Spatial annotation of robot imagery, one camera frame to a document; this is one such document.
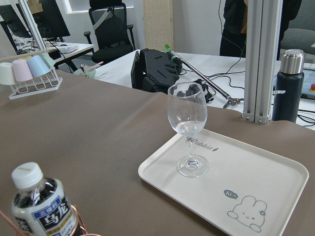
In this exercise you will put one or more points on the copper wire bottle basket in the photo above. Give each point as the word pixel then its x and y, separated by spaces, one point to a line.
pixel 79 223

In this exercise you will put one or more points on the tea bottle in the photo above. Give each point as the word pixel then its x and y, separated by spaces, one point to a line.
pixel 41 207

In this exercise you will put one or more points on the clear wine glass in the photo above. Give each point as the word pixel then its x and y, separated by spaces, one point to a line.
pixel 187 115

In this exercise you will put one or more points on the black office chair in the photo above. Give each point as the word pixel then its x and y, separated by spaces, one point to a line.
pixel 114 36

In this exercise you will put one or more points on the person in black clothes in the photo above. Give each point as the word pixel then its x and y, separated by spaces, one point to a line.
pixel 234 34

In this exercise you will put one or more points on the cream rabbit tray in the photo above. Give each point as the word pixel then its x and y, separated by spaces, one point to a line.
pixel 247 191

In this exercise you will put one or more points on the blue plastic cup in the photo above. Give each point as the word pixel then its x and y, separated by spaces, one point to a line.
pixel 37 66

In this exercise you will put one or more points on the dark insulated thermos bottle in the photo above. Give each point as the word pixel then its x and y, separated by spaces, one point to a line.
pixel 289 86

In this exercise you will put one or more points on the pink plastic cup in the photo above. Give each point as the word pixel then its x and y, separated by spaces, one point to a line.
pixel 21 70

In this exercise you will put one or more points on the black computer monitor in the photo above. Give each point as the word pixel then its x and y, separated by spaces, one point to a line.
pixel 49 20

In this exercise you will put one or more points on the white plastic cup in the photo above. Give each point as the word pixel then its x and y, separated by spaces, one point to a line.
pixel 7 74

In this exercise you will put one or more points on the white wire cup rack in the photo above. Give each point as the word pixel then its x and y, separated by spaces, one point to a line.
pixel 45 83

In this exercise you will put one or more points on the aluminium frame post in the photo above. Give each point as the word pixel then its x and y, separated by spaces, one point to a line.
pixel 263 28

